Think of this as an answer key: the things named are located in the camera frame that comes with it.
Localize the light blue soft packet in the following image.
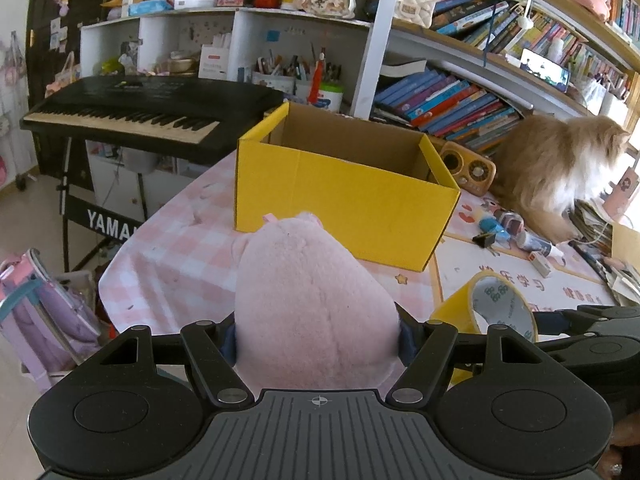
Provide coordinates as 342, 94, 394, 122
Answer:
472, 212, 511, 241

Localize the row of blue spined books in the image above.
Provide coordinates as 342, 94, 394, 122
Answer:
372, 67, 523, 153

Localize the black electronic keyboard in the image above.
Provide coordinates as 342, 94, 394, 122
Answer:
20, 76, 286, 166

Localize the wooden retro radio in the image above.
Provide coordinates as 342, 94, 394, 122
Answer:
440, 141, 497, 197

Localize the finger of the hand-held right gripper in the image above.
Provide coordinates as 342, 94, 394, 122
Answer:
537, 330, 640, 367
531, 305, 640, 336

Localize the blue tissue pack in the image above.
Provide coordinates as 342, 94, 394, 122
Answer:
129, 0, 173, 17

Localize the cream handbag with pearl handle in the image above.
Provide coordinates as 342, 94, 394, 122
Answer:
392, 0, 436, 28

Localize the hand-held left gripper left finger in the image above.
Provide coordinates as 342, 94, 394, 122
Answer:
92, 312, 253, 408

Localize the row of thin colourful books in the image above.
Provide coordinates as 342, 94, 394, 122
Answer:
480, 0, 640, 43

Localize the pink and purple backpack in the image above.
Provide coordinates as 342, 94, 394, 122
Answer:
0, 249, 108, 393

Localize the small tablet screen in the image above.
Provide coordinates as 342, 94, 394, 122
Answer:
520, 49, 571, 92

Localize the long-haired orange cat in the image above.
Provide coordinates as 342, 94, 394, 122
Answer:
492, 114, 633, 243

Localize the pink plush toy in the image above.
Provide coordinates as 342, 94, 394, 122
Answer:
234, 212, 403, 391

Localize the pink checkered desktop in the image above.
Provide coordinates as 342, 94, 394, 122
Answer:
97, 147, 640, 391

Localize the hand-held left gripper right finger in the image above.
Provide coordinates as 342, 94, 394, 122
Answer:
387, 302, 551, 406

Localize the white box with red label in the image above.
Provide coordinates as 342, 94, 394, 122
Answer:
199, 45, 233, 81

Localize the black keyboard stand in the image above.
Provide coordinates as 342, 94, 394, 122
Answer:
55, 140, 151, 273

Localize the printed desk mat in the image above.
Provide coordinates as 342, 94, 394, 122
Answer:
432, 195, 621, 321

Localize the pink tote bag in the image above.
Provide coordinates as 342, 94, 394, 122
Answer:
45, 52, 81, 98

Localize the pile of papers and magazines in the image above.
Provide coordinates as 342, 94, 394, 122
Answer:
567, 200, 640, 306

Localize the leaning pile of books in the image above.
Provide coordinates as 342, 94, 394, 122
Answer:
430, 0, 586, 56

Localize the small white plug adapter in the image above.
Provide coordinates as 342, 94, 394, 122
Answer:
527, 252, 554, 277

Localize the person's right forearm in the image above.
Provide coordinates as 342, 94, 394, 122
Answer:
607, 410, 640, 480

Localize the white and navy bottle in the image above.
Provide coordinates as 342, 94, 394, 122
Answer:
515, 232, 566, 261

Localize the white tub with green lid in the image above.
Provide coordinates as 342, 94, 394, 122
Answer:
318, 82, 345, 113

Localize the white shelf unit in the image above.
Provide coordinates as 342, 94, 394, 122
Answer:
80, 7, 376, 121

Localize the yellow tape roll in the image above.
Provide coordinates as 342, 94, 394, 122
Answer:
430, 270, 540, 343

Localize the pen holder with pens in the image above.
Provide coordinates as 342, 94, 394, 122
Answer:
252, 52, 302, 93

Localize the yellow cardboard box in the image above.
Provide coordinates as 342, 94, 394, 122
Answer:
234, 101, 462, 272

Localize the wooden bookshelf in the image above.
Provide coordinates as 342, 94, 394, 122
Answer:
370, 0, 640, 153

